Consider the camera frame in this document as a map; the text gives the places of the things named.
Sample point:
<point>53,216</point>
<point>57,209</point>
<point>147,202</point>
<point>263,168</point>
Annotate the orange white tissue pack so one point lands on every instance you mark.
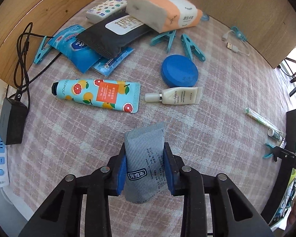
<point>165,15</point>

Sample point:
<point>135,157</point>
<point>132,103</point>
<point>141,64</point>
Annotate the black wet wipes pack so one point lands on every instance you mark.
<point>109,36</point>

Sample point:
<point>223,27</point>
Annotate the teal clothespin of pair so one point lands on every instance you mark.
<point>168,36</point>
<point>190,48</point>

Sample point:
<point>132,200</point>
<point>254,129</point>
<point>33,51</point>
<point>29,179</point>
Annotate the grey foil sachet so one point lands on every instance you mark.
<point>145,163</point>

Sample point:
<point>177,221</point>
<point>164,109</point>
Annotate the black desktop organizer box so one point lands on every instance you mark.
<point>285,171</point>

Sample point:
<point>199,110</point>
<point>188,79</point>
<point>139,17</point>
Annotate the teal clothespin left of pair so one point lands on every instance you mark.
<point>168,36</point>

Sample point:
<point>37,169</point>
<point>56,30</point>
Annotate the small white cream tube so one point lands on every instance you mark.
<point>176,96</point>

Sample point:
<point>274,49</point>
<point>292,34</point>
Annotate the green white lip balm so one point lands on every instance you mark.
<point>274,135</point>

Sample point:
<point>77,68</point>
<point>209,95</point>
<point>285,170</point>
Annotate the small blue wipes packet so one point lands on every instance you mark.
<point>106,66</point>

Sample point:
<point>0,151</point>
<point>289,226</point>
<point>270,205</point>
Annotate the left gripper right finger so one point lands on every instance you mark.
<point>232,213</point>

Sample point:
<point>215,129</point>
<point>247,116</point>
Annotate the teal clothespin near organizer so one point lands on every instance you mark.
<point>269,154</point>

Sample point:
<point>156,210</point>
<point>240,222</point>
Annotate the fruit print hand cream tube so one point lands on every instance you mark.
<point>108,94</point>

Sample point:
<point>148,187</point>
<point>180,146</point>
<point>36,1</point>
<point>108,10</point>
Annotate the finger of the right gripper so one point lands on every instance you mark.
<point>286,156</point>

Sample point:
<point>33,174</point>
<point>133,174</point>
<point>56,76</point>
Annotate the blue wet wipes pack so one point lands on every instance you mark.
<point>67,43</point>

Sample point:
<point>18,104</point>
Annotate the blue clip near board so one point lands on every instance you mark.
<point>205,17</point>

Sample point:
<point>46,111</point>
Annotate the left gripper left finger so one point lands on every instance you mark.
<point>60,213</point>

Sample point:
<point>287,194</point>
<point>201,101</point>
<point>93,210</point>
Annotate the white patterned tissue pack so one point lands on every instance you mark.
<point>104,10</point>

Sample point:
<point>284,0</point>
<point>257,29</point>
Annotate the teal clothespin right of pair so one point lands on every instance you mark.
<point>190,48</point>

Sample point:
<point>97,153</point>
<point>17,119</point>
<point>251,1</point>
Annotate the teal cable clip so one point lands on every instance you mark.
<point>239,34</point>

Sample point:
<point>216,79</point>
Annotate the wrapped green chopsticks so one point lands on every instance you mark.
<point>260,119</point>

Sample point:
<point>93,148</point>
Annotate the teal clothespin on board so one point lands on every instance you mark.
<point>42,51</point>

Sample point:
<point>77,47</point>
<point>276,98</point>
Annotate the black charger adapter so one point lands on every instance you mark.
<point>12,121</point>

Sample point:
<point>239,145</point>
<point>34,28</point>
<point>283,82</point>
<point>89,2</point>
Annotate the wooden board left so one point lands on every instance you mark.
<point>47,17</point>

